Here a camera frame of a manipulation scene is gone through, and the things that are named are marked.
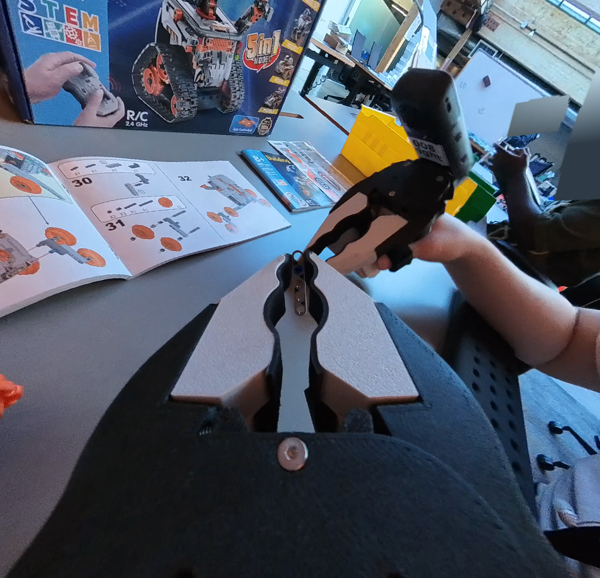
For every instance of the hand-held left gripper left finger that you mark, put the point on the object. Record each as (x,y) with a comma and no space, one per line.
(225,353)

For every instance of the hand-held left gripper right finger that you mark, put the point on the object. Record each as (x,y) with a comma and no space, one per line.
(361,353)

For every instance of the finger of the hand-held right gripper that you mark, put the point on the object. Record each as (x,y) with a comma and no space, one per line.
(340,217)
(379,236)

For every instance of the long grey holed beam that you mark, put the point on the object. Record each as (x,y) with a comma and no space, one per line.
(300,297)

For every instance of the person's right forearm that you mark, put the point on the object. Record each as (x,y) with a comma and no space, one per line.
(525,306)

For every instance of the grey desk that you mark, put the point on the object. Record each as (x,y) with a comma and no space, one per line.
(93,343)

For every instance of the person's right hand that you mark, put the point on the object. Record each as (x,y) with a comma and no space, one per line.
(443,240)

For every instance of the yellow plastic bin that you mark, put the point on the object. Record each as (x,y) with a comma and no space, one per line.
(375,142)
(459,198)

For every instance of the white orange printed leaflet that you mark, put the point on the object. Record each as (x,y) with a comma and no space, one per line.
(318,165)

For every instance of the blue closed booklet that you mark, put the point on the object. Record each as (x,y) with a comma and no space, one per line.
(281,184)

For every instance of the green plastic bin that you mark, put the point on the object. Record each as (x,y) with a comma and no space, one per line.
(480,198)

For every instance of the white whiteboard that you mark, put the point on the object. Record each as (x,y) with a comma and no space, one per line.
(497,95)

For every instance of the black perforated chair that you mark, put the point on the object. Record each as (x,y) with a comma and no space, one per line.
(487,390)

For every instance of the open white instruction booklet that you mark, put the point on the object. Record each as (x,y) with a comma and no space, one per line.
(140,222)

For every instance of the standing pale display panel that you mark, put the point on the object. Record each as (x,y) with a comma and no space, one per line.
(424,29)

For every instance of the grey orange toy robot model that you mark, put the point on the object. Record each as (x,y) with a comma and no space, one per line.
(9,395)

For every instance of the black swivel chair base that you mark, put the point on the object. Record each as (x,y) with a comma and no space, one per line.
(553,463)

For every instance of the person's white t-shirt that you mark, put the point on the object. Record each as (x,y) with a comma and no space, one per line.
(572,489)

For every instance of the blue printed toy box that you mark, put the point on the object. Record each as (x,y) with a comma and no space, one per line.
(140,48)

